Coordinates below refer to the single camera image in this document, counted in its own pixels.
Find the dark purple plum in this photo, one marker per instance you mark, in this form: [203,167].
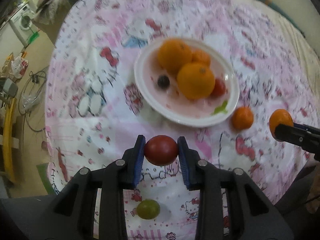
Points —
[163,82]

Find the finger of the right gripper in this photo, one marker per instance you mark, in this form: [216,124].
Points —
[304,136]

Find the white plastic bag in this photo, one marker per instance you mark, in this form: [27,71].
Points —
[18,66]

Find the pink white oval plate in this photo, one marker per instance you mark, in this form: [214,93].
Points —
[170,103]

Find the green lime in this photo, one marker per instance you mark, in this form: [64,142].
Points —
[148,209]

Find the small mandarin on plate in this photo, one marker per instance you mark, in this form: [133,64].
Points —
[200,56]

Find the dark red tomato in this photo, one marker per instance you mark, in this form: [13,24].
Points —
[161,150]

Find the white washing machine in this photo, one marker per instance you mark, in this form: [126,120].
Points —
[22,24]

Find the large orange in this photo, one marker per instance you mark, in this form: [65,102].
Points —
[173,54]
[195,81]

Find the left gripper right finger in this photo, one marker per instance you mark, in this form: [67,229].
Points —
[231,205]

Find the large orange on plate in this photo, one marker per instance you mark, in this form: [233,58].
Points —
[173,54]

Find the mandarin orange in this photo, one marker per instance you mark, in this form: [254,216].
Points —
[242,118]
[279,117]

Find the Hello Kitty pink bedsheet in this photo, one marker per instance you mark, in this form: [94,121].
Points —
[94,110]

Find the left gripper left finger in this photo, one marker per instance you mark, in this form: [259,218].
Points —
[71,213]

